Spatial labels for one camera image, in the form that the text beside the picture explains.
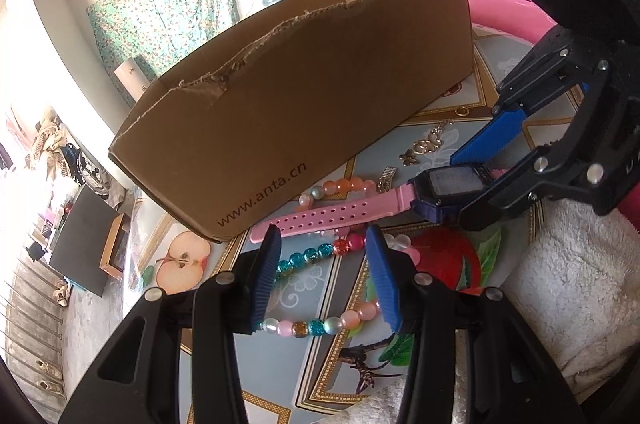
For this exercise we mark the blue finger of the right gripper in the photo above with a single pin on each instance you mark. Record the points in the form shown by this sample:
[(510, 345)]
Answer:
[(491, 139), (474, 216)]

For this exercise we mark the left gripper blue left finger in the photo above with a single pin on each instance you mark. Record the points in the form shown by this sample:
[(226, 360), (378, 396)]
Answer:
[(262, 275)]

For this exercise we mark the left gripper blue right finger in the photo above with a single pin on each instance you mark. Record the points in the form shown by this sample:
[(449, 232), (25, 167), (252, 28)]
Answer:
[(390, 272)]

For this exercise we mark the pink strap digital watch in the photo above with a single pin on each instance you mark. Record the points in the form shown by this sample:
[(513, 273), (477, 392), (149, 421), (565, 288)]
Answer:
[(451, 185)]

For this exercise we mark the silver rhinestone clip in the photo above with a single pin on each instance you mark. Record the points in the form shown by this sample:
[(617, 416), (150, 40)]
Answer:
[(385, 180)]

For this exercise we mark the patterned fruit tablecloth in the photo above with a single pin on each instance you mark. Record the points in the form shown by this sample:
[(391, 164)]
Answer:
[(302, 380)]

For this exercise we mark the brown cardboard box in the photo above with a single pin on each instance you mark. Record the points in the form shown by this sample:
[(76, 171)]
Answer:
[(283, 98)]

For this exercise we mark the small wooden stool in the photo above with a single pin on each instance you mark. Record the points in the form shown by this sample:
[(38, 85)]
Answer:
[(113, 257)]

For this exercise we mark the white fluffy blanket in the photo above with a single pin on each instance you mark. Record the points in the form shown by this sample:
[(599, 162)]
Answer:
[(558, 342)]

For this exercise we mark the dark grey cabinet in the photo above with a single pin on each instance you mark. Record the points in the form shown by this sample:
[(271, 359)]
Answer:
[(78, 245)]

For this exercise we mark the rolled beige mat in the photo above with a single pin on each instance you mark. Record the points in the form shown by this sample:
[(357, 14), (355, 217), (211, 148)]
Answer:
[(132, 78)]

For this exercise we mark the pile of clothes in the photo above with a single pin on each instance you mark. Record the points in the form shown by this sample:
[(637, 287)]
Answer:
[(57, 153)]

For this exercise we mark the green floral wall cloth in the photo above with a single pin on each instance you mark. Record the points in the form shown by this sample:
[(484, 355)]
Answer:
[(156, 33)]

